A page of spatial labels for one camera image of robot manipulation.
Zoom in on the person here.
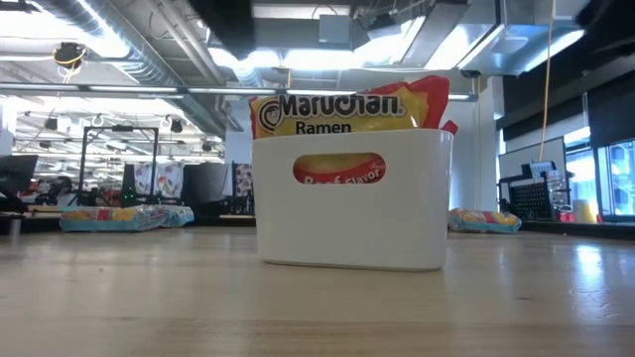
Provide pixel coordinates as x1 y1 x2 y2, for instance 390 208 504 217
34 176 75 205

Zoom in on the black desk equipment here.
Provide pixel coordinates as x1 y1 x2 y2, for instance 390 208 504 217
0 190 31 215

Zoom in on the yellow cylinder container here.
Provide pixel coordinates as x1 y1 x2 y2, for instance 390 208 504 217
573 199 598 224

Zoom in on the black pegboard rack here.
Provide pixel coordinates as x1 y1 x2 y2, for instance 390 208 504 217
498 161 576 223

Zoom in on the black window blind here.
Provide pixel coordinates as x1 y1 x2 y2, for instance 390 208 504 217
587 81 635 149

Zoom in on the white plastic bin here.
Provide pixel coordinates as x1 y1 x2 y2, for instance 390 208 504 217
251 127 455 273

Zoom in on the glass window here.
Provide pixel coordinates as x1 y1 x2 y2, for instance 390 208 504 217
565 127 635 219

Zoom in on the metal ceiling air unit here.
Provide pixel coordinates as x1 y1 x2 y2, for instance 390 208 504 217
317 0 589 76

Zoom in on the silver ventilation duct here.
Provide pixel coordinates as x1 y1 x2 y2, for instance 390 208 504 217
34 0 229 138

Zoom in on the yellow hanging extension cable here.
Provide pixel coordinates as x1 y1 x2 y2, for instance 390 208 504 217
538 0 558 163

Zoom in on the ceiling camera unit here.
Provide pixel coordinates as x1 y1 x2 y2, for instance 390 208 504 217
53 41 89 69

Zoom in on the black frame station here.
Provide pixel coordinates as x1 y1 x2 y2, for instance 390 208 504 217
77 124 161 205

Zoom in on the black aluminium table frame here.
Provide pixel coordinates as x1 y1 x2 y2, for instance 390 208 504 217
0 211 635 242

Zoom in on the patterned cloth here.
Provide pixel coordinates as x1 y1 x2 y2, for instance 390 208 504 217
231 162 255 214

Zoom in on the black monitor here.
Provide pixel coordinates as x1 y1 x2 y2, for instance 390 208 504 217
0 153 40 194

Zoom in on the red Maruchan ramen pack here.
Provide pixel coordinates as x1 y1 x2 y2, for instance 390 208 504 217
361 73 460 136
249 91 431 185

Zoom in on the colourful printed cloth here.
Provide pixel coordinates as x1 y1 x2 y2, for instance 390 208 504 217
133 161 186 198

